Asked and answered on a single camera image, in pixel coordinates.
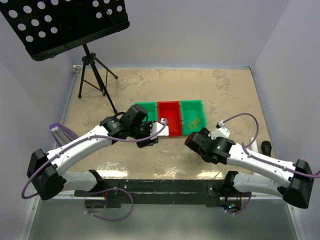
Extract white plastic tube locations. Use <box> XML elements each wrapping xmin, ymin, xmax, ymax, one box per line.
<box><xmin>250</xmin><ymin>137</ymin><xmax>259</xmax><ymax>153</ymax></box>

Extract yellow wire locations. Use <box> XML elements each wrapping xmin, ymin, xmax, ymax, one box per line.
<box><xmin>187</xmin><ymin>116</ymin><xmax>202</xmax><ymax>130</ymax></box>

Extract purple stand device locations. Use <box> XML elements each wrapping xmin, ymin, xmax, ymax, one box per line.
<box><xmin>49</xmin><ymin>122</ymin><xmax>79</xmax><ymax>147</ymax></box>

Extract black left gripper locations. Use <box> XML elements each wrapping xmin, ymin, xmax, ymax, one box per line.
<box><xmin>129</xmin><ymin>120</ymin><xmax>159</xmax><ymax>148</ymax></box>

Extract left green plastic bin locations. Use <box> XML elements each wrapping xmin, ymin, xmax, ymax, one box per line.
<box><xmin>135</xmin><ymin>102</ymin><xmax>158</xmax><ymax>122</ymax></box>

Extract right green plastic bin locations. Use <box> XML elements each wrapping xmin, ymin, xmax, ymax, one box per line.
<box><xmin>180</xmin><ymin>100</ymin><xmax>207</xmax><ymax>136</ymax></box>

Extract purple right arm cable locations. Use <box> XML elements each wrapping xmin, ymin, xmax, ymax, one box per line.
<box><xmin>222</xmin><ymin>112</ymin><xmax>320</xmax><ymax>179</ymax></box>

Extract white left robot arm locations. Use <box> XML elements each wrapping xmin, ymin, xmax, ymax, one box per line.
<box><xmin>21</xmin><ymin>104</ymin><xmax>168</xmax><ymax>201</ymax></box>

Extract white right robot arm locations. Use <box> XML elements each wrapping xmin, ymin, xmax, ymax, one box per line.
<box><xmin>184</xmin><ymin>127</ymin><xmax>315</xmax><ymax>209</ymax></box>

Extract black music stand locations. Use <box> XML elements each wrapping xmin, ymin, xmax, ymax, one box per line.
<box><xmin>0</xmin><ymin>0</ymin><xmax>131</xmax><ymax>115</ymax></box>

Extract red plastic bin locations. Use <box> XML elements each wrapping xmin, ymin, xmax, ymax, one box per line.
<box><xmin>157</xmin><ymin>101</ymin><xmax>183</xmax><ymax>137</ymax></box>

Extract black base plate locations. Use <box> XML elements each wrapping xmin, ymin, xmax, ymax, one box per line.
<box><xmin>74</xmin><ymin>179</ymin><xmax>249</xmax><ymax>208</ymax></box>

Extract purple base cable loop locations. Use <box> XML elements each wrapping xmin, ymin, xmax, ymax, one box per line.
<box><xmin>83</xmin><ymin>187</ymin><xmax>133</xmax><ymax>221</ymax></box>

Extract green plastic bin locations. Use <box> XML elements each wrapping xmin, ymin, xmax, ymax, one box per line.
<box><xmin>180</xmin><ymin>100</ymin><xmax>207</xmax><ymax>136</ymax></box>
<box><xmin>135</xmin><ymin>102</ymin><xmax>158</xmax><ymax>122</ymax></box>

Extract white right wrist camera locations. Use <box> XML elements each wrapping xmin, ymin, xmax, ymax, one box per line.
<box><xmin>208</xmin><ymin>120</ymin><xmax>230</xmax><ymax>140</ymax></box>

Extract black microphone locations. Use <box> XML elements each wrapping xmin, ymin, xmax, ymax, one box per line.
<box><xmin>261</xmin><ymin>140</ymin><xmax>272</xmax><ymax>157</ymax></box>

